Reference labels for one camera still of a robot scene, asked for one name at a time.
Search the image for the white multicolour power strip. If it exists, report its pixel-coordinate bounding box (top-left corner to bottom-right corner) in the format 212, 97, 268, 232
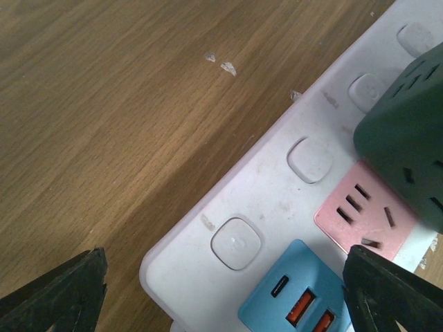
139, 1, 442, 331

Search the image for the dark green dragon adapter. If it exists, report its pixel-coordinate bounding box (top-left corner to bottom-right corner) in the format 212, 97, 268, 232
353, 44, 442, 233

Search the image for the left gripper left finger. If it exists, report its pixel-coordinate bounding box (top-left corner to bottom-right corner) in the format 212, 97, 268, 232
1, 247, 107, 331

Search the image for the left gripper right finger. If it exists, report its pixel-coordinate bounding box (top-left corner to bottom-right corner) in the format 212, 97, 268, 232
343, 245, 442, 331

